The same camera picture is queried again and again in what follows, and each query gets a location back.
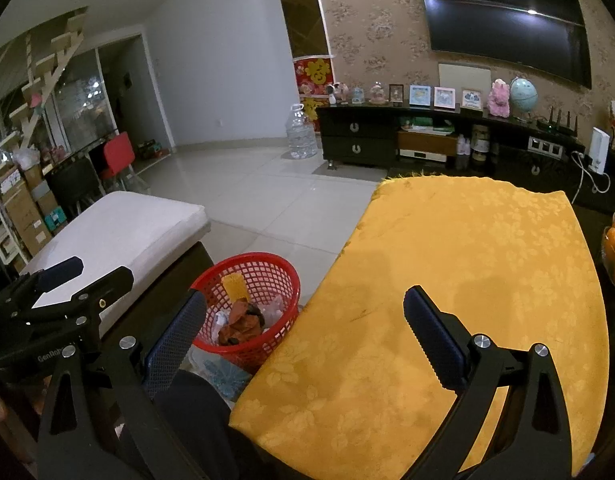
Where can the teal box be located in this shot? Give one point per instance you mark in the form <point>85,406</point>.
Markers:
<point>54,221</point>

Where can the clear plastic wrapper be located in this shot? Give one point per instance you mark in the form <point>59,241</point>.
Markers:
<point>275,312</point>

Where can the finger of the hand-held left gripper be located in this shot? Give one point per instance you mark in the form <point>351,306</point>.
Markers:
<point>62,272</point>
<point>102,292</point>

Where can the white plastic bag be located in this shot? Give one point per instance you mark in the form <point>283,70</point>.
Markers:
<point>26,156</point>

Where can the green package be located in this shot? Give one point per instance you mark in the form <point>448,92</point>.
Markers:
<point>425,124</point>

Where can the white robot toy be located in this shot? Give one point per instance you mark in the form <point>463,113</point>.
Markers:
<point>332,95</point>

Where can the beige board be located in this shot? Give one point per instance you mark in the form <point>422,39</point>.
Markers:
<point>462,76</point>

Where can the black tv cabinet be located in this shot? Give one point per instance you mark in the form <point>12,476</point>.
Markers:
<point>357,140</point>

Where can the red plastic basket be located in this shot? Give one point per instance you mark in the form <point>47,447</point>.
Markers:
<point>267,275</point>

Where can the small light picture frame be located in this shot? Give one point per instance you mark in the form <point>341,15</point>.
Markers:
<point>471,99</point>

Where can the glass sliding door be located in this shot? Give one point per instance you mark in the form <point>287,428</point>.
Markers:
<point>79,95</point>

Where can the small brown picture frame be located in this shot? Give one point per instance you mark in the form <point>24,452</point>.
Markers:
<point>396,94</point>

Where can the wooden ladder shelf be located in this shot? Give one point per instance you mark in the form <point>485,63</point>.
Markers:
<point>42,80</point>

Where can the large clear water bottle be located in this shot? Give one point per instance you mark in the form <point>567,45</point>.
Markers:
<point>302,135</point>

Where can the white picture frame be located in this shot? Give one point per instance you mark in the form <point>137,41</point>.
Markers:
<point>444,98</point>

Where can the black router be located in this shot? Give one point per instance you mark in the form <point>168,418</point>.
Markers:
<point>560,127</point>

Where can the wall television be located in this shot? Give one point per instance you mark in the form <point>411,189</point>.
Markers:
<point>502,15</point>

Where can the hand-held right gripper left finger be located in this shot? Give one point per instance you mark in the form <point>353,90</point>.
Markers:
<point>175,340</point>

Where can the red chair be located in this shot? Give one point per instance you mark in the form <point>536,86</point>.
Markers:
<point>118,155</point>

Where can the silver media player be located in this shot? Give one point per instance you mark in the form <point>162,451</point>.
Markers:
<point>422,156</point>

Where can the brown wrapper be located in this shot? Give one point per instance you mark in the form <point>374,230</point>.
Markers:
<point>242,327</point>

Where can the person's leg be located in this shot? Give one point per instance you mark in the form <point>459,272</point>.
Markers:
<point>207,430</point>

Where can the blue picture frame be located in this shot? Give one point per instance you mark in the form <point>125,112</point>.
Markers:
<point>420,96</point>

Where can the glass jar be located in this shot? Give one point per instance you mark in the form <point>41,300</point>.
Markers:
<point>480,139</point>

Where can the stack of cardboard boxes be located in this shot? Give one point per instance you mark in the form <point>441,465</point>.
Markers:
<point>24,215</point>

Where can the pink plush toy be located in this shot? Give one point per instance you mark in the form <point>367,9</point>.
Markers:
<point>500,99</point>

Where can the brown drawer box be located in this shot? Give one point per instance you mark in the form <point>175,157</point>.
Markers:
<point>426,141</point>

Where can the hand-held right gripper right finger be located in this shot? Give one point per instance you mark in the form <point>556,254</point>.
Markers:
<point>432,340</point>

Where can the white cushioned bench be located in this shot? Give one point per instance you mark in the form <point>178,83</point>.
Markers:
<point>117,230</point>

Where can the colourful toy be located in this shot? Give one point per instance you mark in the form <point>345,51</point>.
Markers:
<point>151,150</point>

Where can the yellow tablecloth table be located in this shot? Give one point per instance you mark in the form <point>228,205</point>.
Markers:
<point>462,260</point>

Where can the dark chair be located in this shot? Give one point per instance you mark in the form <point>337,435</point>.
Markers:
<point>77,182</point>

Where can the white box device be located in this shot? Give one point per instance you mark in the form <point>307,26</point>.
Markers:
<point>600,150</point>

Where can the large snow globe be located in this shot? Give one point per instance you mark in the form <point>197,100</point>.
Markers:
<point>378,93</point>

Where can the white socket panel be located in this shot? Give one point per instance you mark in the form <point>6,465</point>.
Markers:
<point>545,146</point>

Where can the light blue globe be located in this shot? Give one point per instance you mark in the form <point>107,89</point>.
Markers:
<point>524,95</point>

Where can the red festive wall poster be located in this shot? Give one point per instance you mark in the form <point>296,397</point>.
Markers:
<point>315,80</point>

